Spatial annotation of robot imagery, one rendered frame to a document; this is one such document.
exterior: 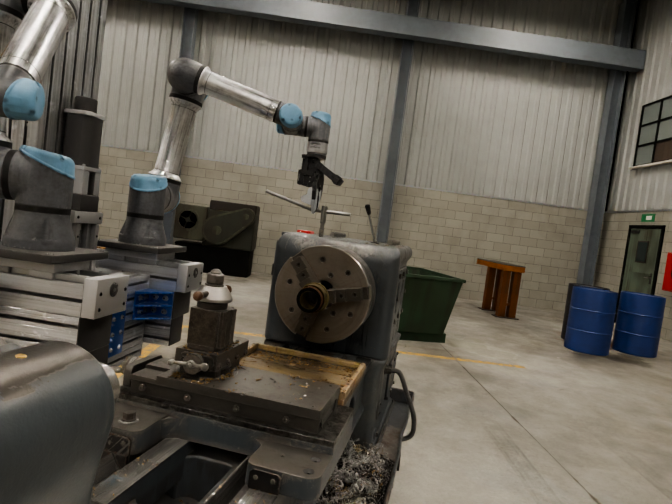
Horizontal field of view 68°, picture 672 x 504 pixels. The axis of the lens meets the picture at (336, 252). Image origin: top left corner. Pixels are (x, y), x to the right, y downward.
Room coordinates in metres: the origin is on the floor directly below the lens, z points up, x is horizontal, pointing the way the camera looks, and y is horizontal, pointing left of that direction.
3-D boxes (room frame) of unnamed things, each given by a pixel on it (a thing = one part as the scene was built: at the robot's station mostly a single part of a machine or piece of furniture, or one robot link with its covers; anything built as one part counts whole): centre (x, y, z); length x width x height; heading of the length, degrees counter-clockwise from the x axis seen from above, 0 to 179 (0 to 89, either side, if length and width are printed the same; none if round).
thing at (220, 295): (1.02, 0.24, 1.13); 0.08 x 0.08 x 0.03
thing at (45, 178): (1.18, 0.71, 1.33); 0.13 x 0.12 x 0.14; 105
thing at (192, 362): (1.05, 0.23, 0.99); 0.20 x 0.10 x 0.05; 167
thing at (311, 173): (1.84, 0.12, 1.49); 0.09 x 0.08 x 0.12; 77
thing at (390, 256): (2.03, -0.05, 1.06); 0.59 x 0.48 x 0.39; 167
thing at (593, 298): (7.05, -3.71, 0.44); 0.59 x 0.59 x 0.88
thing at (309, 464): (0.96, 0.18, 0.90); 0.47 x 0.30 x 0.06; 77
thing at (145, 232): (1.68, 0.65, 1.21); 0.15 x 0.15 x 0.10
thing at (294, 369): (1.38, 0.08, 0.89); 0.36 x 0.30 x 0.04; 77
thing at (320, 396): (1.00, 0.18, 0.95); 0.43 x 0.17 x 0.05; 77
